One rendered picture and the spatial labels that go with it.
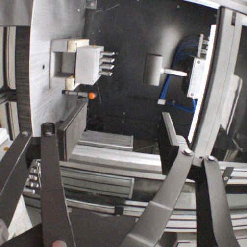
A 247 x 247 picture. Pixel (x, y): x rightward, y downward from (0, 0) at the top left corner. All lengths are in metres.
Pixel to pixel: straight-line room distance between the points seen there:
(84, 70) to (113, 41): 0.32
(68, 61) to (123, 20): 0.31
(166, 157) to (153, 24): 0.70
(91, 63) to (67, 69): 0.11
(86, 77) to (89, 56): 0.06
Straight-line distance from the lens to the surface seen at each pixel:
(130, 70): 0.83
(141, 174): 0.50
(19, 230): 0.61
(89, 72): 0.53
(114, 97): 0.86
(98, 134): 0.70
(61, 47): 0.53
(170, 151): 0.16
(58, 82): 0.55
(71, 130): 0.17
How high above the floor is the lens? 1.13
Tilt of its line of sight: 1 degrees down
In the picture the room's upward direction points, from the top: 97 degrees clockwise
